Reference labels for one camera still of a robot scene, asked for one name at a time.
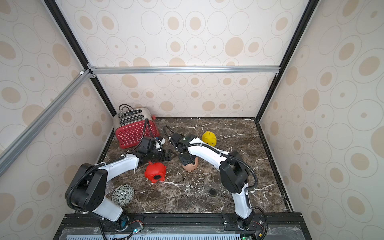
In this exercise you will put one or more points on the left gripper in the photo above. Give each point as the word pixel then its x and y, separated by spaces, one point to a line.
pixel 168 157

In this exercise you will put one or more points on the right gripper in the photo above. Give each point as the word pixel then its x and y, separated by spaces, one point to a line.
pixel 186 159

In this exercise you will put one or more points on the red piggy bank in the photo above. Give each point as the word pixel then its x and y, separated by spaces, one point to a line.
pixel 154 169

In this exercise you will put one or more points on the pink piggy bank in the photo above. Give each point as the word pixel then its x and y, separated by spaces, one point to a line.
pixel 193 166

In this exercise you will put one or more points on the yellow piggy bank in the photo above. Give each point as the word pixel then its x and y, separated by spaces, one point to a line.
pixel 209 138

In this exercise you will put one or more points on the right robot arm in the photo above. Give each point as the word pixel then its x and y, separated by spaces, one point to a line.
pixel 236 176

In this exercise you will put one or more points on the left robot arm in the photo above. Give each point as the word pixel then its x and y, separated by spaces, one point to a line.
pixel 87 190

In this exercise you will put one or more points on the red metal toaster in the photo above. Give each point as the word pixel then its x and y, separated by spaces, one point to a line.
pixel 132 124

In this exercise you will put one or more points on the speckled stone egg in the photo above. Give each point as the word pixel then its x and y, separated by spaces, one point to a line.
pixel 123 195

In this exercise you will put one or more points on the clear glass cup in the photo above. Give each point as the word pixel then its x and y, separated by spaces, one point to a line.
pixel 109 187

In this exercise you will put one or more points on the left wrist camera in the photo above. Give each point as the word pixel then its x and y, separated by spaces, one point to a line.
pixel 159 143

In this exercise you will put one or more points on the horizontal aluminium rail back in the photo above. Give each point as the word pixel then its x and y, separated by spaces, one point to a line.
pixel 185 70

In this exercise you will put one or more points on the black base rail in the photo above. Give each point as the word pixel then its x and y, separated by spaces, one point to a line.
pixel 224 226

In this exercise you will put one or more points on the diagonal aluminium rail left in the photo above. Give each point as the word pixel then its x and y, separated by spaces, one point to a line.
pixel 28 135

